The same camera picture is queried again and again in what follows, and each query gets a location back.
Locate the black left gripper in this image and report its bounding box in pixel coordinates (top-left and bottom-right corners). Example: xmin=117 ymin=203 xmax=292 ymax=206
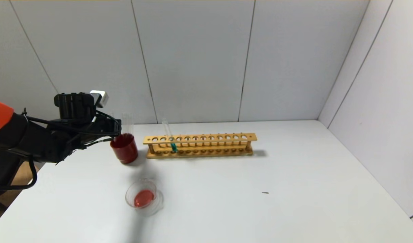
xmin=96 ymin=118 xmax=122 ymax=142

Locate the test tube with blue pigment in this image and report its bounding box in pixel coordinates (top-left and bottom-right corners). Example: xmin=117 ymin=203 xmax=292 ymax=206
xmin=162 ymin=117 xmax=178 ymax=153

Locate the wooden test tube rack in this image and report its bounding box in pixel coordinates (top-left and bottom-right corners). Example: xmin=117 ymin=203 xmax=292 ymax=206
xmin=143 ymin=133 xmax=257 ymax=159

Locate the dark red cup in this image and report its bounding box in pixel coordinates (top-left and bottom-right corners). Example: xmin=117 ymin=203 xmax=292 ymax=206
xmin=110 ymin=134 xmax=138 ymax=164

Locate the clear glass petri dish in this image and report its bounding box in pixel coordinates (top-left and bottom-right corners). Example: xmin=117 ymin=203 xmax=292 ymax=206
xmin=125 ymin=179 xmax=164 ymax=216

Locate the black chair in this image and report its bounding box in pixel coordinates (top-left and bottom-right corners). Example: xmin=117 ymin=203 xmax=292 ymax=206
xmin=0 ymin=162 xmax=24 ymax=214

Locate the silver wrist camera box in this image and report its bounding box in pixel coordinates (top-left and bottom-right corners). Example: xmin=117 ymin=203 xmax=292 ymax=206
xmin=91 ymin=90 xmax=109 ymax=108

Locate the long black arm cable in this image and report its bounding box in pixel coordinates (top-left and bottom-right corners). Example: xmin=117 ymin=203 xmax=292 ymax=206
xmin=0 ymin=157 xmax=38 ymax=191

